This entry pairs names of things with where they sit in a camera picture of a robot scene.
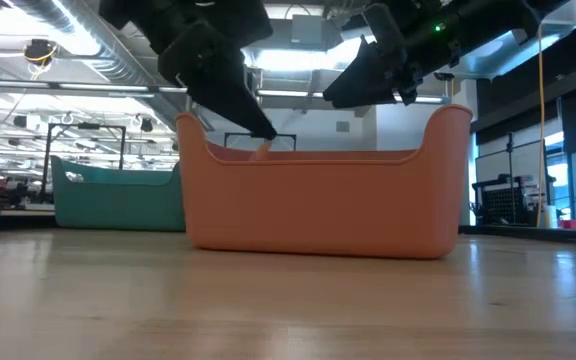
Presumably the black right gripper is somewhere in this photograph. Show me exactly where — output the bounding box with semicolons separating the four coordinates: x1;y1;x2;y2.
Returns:
322;0;542;109

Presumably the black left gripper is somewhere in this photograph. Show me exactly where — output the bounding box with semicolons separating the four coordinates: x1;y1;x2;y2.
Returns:
98;0;278;142

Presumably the orange plastic bin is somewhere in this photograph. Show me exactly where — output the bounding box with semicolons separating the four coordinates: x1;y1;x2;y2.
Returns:
175;103;474;261

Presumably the black tripod stand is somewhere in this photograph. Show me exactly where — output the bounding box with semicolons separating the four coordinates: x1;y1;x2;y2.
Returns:
504;131;518;177

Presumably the teal plastic bin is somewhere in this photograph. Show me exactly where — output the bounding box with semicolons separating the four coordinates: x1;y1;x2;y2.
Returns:
50;154;188;233

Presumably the black pegboard cart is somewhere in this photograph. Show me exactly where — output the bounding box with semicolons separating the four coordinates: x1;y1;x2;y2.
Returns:
471;173;537;227

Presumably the white container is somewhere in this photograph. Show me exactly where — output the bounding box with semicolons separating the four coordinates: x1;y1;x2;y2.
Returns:
542;204;560;230

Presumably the tall black rack frame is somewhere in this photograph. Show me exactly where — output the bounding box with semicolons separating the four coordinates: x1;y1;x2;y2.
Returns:
41;122;127;204

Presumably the black aluminium table frame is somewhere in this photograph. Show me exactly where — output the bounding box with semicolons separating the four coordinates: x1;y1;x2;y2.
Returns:
0;209;576;247

